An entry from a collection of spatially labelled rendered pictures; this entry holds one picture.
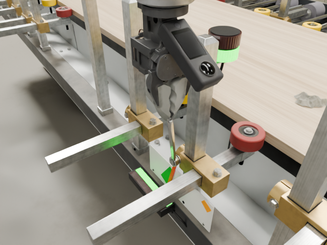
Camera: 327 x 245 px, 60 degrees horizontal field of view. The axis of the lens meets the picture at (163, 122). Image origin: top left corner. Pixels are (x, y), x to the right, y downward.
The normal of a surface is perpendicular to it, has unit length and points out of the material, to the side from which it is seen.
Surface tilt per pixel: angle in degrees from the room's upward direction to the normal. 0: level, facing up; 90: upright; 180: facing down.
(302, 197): 90
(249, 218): 0
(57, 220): 0
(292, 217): 90
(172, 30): 32
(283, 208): 90
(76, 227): 0
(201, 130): 90
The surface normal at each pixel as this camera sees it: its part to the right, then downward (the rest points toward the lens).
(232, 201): 0.00, -0.79
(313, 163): -0.82, 0.35
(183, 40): 0.34, -0.42
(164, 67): 0.58, 0.50
